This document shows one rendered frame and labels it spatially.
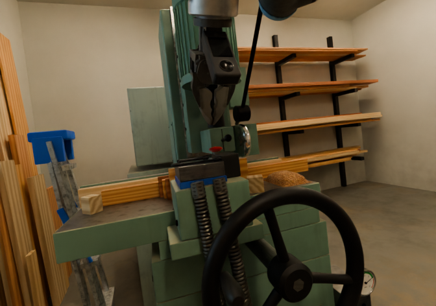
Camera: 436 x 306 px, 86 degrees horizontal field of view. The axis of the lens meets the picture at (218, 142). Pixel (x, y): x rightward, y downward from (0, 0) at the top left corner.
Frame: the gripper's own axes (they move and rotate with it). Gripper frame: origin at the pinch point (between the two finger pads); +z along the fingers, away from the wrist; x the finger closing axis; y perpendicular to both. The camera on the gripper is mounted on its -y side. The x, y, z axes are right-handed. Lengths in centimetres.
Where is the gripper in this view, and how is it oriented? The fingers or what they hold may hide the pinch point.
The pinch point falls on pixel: (212, 120)
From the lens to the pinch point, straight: 52.0
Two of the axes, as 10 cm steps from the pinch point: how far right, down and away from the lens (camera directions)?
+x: -9.6, 1.1, -2.6
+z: -0.4, 8.6, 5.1
